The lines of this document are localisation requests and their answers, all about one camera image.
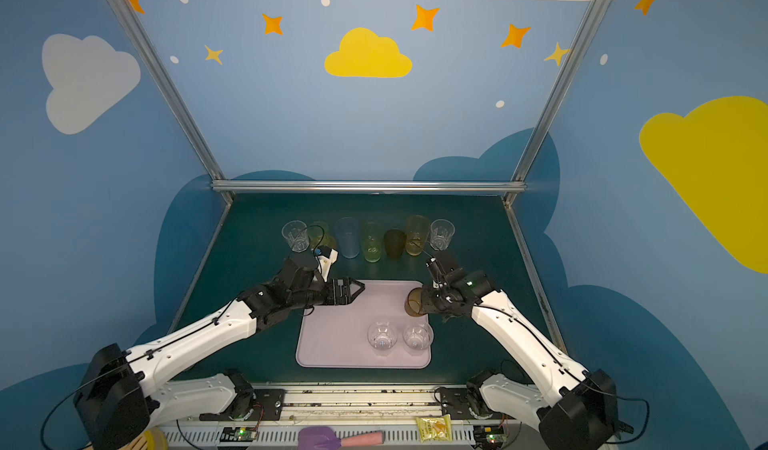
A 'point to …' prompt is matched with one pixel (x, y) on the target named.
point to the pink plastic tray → (335, 336)
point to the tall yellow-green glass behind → (315, 229)
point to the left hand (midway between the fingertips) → (357, 289)
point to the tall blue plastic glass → (347, 231)
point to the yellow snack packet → (434, 428)
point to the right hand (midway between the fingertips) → (431, 298)
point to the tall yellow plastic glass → (417, 230)
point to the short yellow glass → (325, 240)
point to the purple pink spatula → (325, 438)
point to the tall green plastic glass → (372, 240)
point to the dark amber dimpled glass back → (395, 241)
